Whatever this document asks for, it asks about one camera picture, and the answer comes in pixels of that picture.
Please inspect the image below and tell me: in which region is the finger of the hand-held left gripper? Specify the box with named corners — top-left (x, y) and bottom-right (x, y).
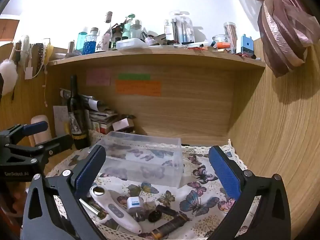
top-left (0, 121), bottom-right (49, 146)
top-left (7, 134), bottom-right (74, 168)

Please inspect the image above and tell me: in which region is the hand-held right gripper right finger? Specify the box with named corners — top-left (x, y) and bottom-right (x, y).
top-left (208, 145), bottom-right (292, 240)

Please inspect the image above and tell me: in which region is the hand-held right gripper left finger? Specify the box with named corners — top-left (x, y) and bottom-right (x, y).
top-left (22, 144), bottom-right (110, 240)

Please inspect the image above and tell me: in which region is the cream cylindrical roll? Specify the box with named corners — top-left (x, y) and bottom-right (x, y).
top-left (31, 115), bottom-right (52, 146)

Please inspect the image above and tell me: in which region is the white paper sheet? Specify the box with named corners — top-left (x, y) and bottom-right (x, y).
top-left (53, 106), bottom-right (70, 137)

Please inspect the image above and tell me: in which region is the butterfly print tablecloth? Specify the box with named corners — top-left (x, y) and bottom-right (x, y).
top-left (46, 131), bottom-right (250, 240)

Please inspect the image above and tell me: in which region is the dark wine bottle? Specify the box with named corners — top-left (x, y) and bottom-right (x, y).
top-left (67, 75), bottom-right (89, 150)

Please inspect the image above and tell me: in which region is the silver metal rod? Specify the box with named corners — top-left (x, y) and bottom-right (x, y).
top-left (79, 198), bottom-right (109, 219)

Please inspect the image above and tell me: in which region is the red and white box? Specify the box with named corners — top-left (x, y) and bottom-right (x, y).
top-left (91, 121), bottom-right (113, 134)

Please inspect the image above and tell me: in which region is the white handheld massager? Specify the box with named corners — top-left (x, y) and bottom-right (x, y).
top-left (89, 185), bottom-right (143, 234)

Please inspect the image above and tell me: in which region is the stack of magazines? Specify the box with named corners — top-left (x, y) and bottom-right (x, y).
top-left (79, 94), bottom-right (118, 130)

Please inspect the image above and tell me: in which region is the white charger plug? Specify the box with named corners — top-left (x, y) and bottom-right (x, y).
top-left (126, 196), bottom-right (146, 222)

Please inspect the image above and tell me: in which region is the small white box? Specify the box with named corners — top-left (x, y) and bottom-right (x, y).
top-left (112, 118), bottom-right (136, 133)

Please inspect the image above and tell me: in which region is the white fluffy pompom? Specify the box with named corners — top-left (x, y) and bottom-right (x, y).
top-left (0, 59), bottom-right (19, 96)

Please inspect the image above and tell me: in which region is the clear plastic storage box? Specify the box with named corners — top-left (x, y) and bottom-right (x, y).
top-left (96, 131), bottom-right (184, 189)

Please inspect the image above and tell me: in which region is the dark short cylinder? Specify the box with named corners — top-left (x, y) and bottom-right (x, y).
top-left (156, 204), bottom-right (179, 217)

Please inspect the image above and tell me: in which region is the black dotted hair band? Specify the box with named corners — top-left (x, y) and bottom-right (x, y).
top-left (34, 42), bottom-right (46, 77)

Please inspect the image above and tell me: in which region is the black and gold tube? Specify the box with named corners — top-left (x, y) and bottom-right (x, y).
top-left (150, 214), bottom-right (191, 240)

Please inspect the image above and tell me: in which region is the pink sticky note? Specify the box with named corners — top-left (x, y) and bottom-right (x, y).
top-left (86, 69), bottom-right (111, 86)

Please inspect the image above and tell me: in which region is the black round cap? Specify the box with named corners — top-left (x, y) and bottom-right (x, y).
top-left (147, 209), bottom-right (162, 223)

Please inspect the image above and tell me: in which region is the white fluffy pad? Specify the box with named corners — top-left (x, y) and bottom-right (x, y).
top-left (19, 35), bottom-right (31, 56)

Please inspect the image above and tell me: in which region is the orange sticky note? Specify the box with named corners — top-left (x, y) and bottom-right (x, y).
top-left (115, 80), bottom-right (162, 97)

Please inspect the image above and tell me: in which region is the blue liquid bottle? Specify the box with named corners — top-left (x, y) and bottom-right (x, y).
top-left (76, 31), bottom-right (88, 54)

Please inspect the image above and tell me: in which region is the glass with blue beads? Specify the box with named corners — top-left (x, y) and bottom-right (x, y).
top-left (85, 34), bottom-right (99, 55)

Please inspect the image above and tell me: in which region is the brown cardboard piece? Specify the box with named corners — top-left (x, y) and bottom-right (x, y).
top-left (0, 19), bottom-right (20, 46)

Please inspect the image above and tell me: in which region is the green sticky note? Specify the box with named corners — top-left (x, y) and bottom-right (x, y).
top-left (118, 74), bottom-right (151, 81)

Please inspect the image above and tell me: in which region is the tall corked glass bottle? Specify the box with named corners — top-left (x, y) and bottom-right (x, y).
top-left (103, 11), bottom-right (114, 51)

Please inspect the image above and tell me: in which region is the white plastic tray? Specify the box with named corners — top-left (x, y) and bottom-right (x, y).
top-left (116, 38), bottom-right (149, 50)

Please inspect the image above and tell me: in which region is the blue small box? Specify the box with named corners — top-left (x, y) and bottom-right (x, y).
top-left (240, 34), bottom-right (254, 57)

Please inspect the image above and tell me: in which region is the wooden shelf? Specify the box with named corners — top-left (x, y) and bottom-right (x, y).
top-left (47, 47), bottom-right (266, 68)

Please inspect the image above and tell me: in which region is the clear jar of sticks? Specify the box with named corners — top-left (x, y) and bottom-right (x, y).
top-left (223, 22), bottom-right (238, 54)

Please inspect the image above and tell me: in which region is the green plastic bottle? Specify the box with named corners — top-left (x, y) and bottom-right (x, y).
top-left (122, 14), bottom-right (136, 41)

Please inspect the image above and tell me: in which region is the clear round bottle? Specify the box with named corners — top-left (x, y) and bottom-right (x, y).
top-left (130, 19), bottom-right (143, 39)

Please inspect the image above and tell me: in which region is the mauve tied curtain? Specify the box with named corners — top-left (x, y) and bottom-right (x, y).
top-left (219, 0), bottom-right (317, 78)

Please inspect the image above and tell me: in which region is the clear blister package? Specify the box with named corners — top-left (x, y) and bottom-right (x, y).
top-left (170, 10), bottom-right (196, 44)

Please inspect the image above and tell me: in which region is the white tube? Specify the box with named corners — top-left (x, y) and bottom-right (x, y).
top-left (164, 19), bottom-right (173, 42)

